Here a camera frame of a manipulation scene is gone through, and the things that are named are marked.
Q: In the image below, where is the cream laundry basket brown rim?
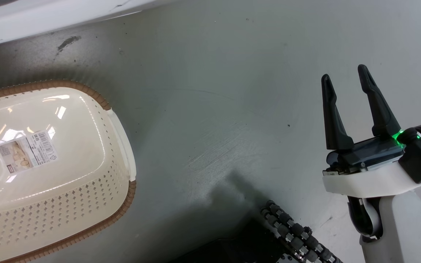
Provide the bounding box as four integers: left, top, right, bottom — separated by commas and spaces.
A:
0, 80, 137, 263

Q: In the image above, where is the printed barcode label sticker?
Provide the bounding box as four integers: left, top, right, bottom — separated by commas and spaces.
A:
0, 130, 58, 173

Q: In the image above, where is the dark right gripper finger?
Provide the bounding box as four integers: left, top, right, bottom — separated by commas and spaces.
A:
357, 64, 401, 138
321, 74, 355, 150

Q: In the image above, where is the white and dark right gripper body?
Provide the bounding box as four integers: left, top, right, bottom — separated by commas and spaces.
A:
322, 134, 421, 199

